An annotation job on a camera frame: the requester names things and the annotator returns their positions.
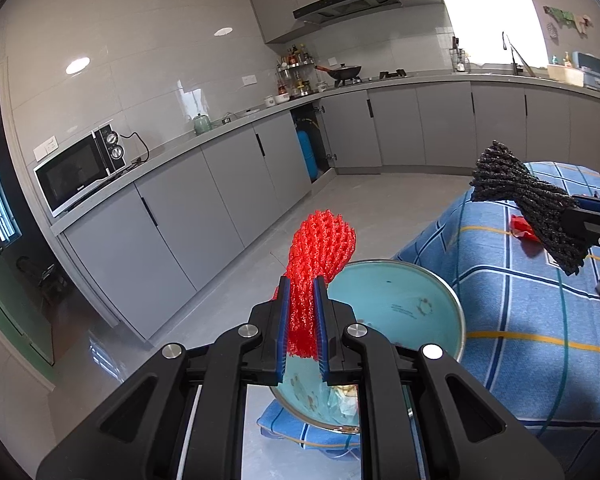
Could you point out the gas stove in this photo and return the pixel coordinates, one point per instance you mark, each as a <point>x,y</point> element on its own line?
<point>392,74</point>

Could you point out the black wok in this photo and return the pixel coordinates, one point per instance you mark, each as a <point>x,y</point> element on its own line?
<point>347,72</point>

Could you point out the blue tank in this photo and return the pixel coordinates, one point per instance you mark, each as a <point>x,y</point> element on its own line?
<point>307,155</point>

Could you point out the black and white microwave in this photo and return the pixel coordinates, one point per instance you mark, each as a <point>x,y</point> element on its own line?
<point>75,175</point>

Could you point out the black kitchen faucet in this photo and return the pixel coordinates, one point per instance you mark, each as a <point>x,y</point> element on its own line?
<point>516,67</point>

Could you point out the large red foam net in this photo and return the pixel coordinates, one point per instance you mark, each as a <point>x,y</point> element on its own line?
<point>320,240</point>

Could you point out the red wrapper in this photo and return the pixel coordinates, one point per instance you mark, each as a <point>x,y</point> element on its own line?
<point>522,227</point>

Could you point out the green kettle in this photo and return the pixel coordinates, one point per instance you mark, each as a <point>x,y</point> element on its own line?
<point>202,124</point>

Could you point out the black wheeled cart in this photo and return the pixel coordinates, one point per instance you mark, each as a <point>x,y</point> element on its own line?
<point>45,275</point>

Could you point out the grey kitchen counter cabinets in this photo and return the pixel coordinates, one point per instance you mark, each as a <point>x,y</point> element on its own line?
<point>430,125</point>

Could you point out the white wall socket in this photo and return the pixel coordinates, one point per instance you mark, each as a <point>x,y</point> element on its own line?
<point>46,148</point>
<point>250,80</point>

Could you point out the white plastic bag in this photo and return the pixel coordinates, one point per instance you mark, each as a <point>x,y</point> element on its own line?
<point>347,400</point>

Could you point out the soap bottle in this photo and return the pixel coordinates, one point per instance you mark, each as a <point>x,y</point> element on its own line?
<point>567,60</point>

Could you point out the bright kitchen window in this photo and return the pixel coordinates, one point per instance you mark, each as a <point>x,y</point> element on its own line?
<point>490,10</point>

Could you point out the blue plaid tablecloth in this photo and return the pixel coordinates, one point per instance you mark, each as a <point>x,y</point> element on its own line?
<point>530,350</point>

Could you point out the light blue storage box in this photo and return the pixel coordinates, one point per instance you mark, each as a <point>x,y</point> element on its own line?
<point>592,67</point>

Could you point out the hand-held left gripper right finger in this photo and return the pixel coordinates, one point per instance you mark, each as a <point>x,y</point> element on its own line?
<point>321,335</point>

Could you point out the light blue metal bin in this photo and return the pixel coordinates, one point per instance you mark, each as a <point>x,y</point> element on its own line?
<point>405,305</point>

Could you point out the metal spice rack with bottles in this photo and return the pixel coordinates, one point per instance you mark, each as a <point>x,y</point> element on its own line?
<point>297,67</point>

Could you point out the green door frame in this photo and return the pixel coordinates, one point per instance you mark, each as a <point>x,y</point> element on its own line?
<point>25,330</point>

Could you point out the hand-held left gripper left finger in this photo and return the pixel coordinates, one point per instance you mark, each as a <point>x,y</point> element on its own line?
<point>282,330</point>

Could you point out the black range hood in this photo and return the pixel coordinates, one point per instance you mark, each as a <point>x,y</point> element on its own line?
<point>345,2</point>

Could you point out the black foam net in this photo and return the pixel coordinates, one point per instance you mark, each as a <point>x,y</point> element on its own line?
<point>530,200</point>

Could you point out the wall rack with cloths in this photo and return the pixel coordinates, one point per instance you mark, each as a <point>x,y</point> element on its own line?
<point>562,14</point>

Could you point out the white plastic basin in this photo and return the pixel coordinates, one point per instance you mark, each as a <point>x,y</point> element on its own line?
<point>565,74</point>

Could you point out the utensil holder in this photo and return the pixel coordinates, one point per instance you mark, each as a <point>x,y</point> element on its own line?
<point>460,62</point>

